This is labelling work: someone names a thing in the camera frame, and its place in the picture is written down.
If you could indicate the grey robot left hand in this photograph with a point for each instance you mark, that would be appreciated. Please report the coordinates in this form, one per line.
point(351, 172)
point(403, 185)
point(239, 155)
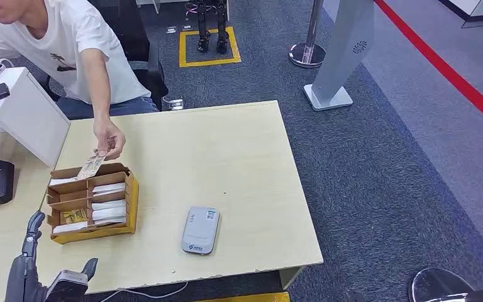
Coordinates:
point(22, 279)

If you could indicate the person's left hand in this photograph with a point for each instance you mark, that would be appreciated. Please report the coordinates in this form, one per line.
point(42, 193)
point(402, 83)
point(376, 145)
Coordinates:
point(108, 137)

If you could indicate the person's left forearm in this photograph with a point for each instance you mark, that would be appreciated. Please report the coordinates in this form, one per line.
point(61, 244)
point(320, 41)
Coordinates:
point(97, 87)

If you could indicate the white key card stack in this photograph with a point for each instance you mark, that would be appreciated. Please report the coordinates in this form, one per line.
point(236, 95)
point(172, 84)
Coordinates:
point(108, 205)
point(108, 188)
point(68, 227)
point(108, 216)
point(60, 181)

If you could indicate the cardboard card organizer box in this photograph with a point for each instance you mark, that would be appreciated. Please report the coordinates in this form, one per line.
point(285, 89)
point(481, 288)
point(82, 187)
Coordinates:
point(131, 208)

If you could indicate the person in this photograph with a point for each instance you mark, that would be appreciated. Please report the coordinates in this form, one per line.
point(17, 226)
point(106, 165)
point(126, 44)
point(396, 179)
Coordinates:
point(70, 41)

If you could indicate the grey card reader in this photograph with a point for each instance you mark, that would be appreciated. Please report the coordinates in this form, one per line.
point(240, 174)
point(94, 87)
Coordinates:
point(200, 231)

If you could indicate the yellow packet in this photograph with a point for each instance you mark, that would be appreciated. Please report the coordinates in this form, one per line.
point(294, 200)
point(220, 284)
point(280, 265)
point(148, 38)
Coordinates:
point(74, 216)

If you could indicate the white box stand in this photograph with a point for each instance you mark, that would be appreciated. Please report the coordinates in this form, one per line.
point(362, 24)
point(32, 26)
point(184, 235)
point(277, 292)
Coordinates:
point(25, 116)

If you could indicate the black office chair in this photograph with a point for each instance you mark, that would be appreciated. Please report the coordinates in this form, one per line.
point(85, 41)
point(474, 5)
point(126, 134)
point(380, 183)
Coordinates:
point(133, 33)

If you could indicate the small black humanoid robot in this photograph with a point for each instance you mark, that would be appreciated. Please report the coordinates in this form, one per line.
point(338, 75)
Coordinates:
point(202, 25)

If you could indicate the yellow floor tape strip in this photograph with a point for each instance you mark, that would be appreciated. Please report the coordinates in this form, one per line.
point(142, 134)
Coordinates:
point(245, 298)

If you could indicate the pale table leg panel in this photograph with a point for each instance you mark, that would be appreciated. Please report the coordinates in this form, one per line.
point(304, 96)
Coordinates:
point(289, 277)

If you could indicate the grey kiosk stand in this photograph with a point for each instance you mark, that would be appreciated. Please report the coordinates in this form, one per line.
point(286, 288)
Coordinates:
point(341, 50)

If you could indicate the red barrier belt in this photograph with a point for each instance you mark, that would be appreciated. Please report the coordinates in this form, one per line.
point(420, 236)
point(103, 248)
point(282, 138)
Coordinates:
point(441, 59)

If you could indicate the chrome stanchion base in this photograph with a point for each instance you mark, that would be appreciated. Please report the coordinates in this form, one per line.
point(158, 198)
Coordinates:
point(437, 285)

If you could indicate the chrome stanchion post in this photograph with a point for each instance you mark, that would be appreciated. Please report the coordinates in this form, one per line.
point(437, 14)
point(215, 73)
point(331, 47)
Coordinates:
point(307, 54)

